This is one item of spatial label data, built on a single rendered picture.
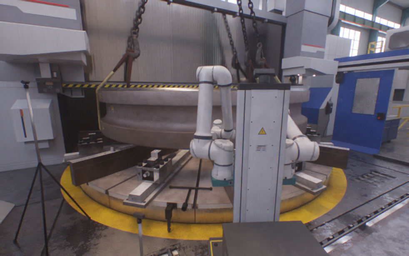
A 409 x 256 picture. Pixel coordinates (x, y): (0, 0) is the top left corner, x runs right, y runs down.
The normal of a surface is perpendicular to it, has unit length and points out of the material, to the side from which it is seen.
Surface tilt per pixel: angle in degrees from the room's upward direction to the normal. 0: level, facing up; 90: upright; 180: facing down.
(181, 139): 90
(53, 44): 90
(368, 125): 90
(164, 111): 90
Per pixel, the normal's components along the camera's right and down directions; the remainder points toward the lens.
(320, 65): 0.45, 0.18
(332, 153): -0.60, 0.15
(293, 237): 0.00, -0.98
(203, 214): 0.01, 0.19
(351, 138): -0.89, 0.09
